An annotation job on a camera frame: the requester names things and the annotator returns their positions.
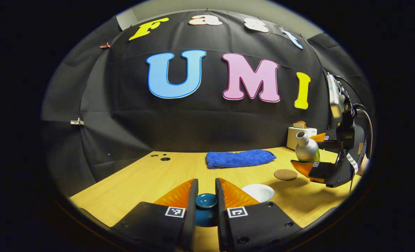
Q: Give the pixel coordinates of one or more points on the copper red clip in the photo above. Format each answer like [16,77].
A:
[105,45]

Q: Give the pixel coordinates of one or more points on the brown round coaster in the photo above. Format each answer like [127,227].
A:
[285,174]

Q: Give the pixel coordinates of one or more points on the blue towel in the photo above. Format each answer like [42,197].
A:
[239,159]

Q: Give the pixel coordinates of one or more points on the silver metal clip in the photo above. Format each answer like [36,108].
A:
[77,122]

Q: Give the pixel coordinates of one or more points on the black backdrop cloth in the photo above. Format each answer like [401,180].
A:
[140,122]

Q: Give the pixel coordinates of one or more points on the teal teacup lid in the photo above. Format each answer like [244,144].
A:
[206,201]

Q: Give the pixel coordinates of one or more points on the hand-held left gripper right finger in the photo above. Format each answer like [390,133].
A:
[220,224]

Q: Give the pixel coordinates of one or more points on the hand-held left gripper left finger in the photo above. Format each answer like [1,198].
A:
[193,224]

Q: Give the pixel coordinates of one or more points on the brown toast slice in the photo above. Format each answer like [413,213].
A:
[299,124]

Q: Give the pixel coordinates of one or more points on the white toaster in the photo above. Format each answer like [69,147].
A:
[291,138]

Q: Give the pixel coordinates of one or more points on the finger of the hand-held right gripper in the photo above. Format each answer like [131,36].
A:
[330,175]
[330,138]

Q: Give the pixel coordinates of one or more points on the white ceramic teacup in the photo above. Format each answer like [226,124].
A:
[258,192]

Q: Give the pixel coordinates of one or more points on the silver water bottle green label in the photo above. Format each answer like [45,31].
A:
[305,148]

